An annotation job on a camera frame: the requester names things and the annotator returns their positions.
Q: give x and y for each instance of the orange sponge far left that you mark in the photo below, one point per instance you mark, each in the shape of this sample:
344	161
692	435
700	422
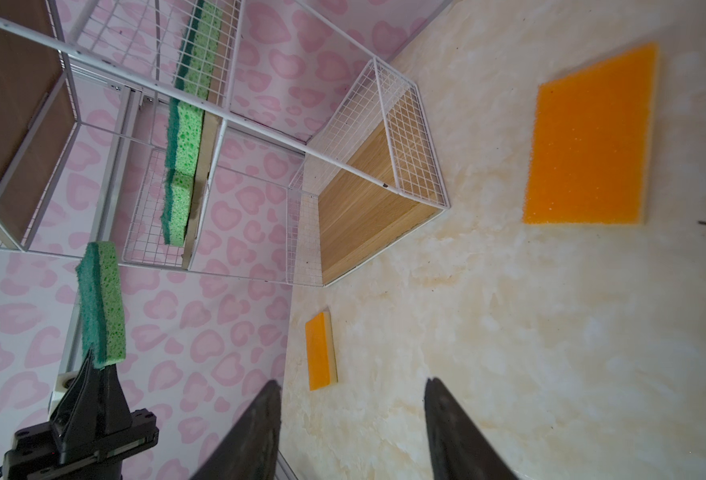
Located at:
321	359

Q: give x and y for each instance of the orange sponge near shelf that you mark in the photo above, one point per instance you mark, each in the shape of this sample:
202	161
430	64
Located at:
592	141

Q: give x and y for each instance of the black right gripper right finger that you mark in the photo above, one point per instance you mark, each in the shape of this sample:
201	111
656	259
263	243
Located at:
457	448

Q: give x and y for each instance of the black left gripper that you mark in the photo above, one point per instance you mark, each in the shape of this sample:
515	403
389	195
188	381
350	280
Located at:
66	447

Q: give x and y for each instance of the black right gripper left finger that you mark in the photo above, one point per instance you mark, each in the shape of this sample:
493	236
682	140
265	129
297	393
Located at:
250	449

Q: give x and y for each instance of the white wire three-tier shelf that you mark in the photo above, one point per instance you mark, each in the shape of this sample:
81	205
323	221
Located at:
315	154

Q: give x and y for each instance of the green scouring pad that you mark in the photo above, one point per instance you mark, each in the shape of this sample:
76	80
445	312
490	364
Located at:
101	305
183	145
199	50

